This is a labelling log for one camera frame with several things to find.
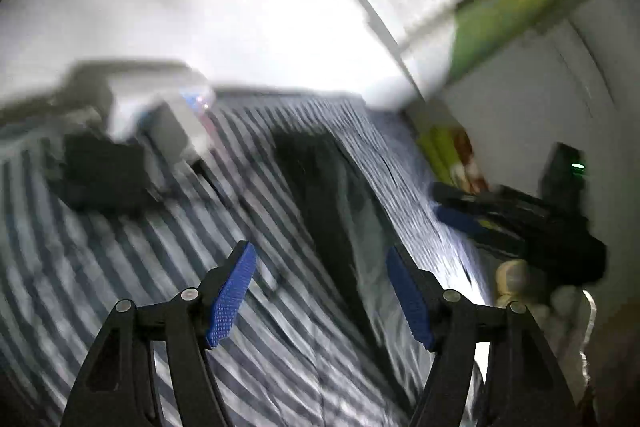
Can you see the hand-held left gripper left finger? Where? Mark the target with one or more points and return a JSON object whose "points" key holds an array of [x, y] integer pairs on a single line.
{"points": [[232, 297]]}

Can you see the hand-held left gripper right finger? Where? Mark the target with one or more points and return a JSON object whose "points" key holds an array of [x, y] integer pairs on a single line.
{"points": [[410, 297]]}

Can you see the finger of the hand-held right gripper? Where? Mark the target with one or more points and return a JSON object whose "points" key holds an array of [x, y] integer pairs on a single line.
{"points": [[462, 194], [462, 221]]}

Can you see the dark pants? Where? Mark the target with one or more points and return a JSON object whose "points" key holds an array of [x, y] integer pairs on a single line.
{"points": [[330, 207]]}

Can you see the person's right hand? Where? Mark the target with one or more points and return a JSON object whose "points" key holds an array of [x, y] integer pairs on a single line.
{"points": [[565, 312]]}

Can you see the striped bed sheet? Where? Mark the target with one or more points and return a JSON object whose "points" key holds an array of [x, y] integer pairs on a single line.
{"points": [[100, 267]]}

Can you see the dark cloth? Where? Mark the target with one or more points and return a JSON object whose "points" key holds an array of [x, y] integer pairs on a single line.
{"points": [[100, 177]]}

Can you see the white object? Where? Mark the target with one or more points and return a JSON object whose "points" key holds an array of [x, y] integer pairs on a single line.
{"points": [[150, 102]]}

